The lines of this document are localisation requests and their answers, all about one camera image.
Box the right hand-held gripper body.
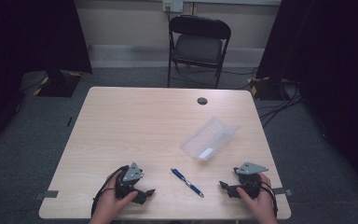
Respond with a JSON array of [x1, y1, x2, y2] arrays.
[[233, 161, 269, 200]]

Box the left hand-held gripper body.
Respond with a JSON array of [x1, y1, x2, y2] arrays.
[[115, 161, 145, 201]]

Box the person's right hand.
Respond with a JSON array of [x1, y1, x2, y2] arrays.
[[236, 172, 280, 224]]

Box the person's left hand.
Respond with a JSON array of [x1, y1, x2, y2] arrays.
[[89, 170, 140, 224]]

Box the grey tape strip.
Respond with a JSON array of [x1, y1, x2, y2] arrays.
[[34, 189, 60, 201], [271, 188, 294, 197]]

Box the blue pen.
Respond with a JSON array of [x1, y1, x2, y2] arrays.
[[170, 167, 205, 199]]

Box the clear plastic pencil case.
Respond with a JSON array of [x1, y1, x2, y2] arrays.
[[180, 116, 241, 161]]

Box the stand base with striped tape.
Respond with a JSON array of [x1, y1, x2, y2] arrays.
[[19, 69, 84, 98], [246, 76, 302, 101]]

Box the black folding chair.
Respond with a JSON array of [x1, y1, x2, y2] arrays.
[[166, 14, 232, 90]]

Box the dark curtain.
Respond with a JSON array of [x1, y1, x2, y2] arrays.
[[0, 0, 93, 157], [255, 0, 358, 200]]

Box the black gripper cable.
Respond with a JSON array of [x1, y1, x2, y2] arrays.
[[259, 179, 279, 218], [90, 166, 129, 217]]

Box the black floor cables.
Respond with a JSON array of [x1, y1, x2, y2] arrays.
[[171, 63, 307, 129]]

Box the white wall socket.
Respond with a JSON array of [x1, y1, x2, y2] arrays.
[[162, 0, 185, 14]]

